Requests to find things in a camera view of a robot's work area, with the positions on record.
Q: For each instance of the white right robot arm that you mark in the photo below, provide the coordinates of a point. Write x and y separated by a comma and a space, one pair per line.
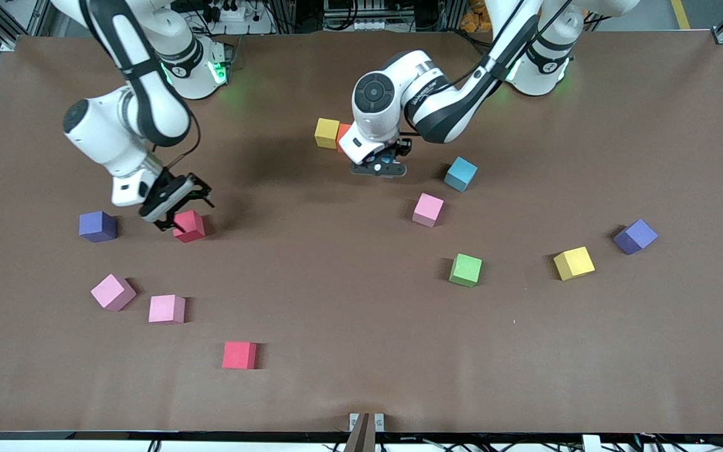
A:
148, 107

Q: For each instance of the yellow foam block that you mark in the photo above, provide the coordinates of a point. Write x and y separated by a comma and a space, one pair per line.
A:
327, 133
573, 263

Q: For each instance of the red foam block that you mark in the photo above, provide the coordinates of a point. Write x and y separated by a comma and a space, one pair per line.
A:
239, 355
192, 228

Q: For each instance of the purple foam block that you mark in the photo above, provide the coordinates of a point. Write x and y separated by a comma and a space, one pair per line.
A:
635, 236
98, 226

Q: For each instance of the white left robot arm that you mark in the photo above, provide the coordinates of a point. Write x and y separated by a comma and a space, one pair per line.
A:
443, 107

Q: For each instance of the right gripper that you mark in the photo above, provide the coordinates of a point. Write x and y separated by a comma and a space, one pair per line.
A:
171, 191

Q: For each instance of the orange foam block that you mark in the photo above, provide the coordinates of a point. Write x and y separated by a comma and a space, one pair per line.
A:
343, 133

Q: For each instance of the grey table edge bracket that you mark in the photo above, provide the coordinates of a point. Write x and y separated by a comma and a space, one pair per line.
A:
353, 420

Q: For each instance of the green foam block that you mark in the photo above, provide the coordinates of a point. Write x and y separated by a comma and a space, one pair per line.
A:
465, 270

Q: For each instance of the orange snack bags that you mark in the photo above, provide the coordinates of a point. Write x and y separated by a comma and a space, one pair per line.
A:
471, 22

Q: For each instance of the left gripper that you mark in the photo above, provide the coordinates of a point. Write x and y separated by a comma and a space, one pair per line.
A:
401, 149

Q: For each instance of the pink foam block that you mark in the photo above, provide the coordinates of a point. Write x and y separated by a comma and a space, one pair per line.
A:
167, 308
428, 209
112, 291

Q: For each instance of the small white box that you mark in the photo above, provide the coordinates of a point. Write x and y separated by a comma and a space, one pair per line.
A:
590, 444

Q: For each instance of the white power strip with plugs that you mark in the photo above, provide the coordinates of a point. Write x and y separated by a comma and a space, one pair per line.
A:
231, 11

